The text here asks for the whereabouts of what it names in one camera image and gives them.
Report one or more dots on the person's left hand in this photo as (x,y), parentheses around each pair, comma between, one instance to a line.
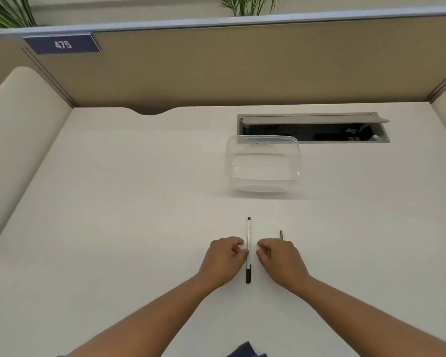
(223,262)

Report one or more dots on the person's right hand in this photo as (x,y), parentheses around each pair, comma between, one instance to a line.
(282,262)

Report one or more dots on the white pen with black cap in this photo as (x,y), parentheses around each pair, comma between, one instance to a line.
(248,228)

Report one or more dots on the clear plastic container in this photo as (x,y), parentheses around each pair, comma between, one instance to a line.
(264,163)

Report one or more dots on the person's right forearm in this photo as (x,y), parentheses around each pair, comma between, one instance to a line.
(375,323)

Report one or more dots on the person's left forearm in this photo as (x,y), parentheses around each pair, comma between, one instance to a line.
(145,323)

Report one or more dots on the person's blue shirt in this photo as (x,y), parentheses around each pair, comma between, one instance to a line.
(247,351)

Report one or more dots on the tan desk partition panel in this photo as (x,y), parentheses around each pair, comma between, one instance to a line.
(245,63)

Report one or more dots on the green potted plant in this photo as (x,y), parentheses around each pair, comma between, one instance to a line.
(245,5)
(7,11)

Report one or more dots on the blue number sign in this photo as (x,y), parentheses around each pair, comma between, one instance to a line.
(61,44)

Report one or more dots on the tan neighbouring partition panel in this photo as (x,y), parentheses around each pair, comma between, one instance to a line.
(0,59)

